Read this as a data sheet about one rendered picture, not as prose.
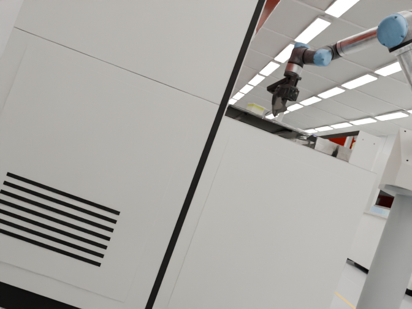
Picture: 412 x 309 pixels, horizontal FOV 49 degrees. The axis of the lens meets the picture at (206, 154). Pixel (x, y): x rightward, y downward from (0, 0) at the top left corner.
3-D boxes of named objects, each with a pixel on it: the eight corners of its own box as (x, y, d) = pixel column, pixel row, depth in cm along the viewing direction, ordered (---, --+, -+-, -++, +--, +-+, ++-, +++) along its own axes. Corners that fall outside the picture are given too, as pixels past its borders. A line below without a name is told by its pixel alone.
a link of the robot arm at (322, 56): (336, 46, 206) (316, 45, 213) (322, 51, 199) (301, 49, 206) (336, 63, 209) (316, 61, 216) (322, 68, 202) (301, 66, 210)
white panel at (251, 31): (219, 105, 143) (262, -12, 145) (201, 124, 225) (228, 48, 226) (228, 108, 144) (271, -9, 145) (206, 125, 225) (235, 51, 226)
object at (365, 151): (347, 164, 173) (360, 130, 174) (305, 162, 228) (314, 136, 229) (370, 173, 174) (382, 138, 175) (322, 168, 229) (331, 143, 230)
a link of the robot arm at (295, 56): (306, 41, 208) (291, 40, 214) (298, 63, 207) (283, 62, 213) (314, 48, 213) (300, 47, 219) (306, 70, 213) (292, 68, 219)
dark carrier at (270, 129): (229, 105, 187) (230, 104, 187) (220, 113, 221) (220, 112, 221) (306, 135, 189) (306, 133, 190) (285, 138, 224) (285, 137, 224)
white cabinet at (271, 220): (140, 331, 161) (219, 114, 163) (151, 266, 256) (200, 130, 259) (306, 387, 165) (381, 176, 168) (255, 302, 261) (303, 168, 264)
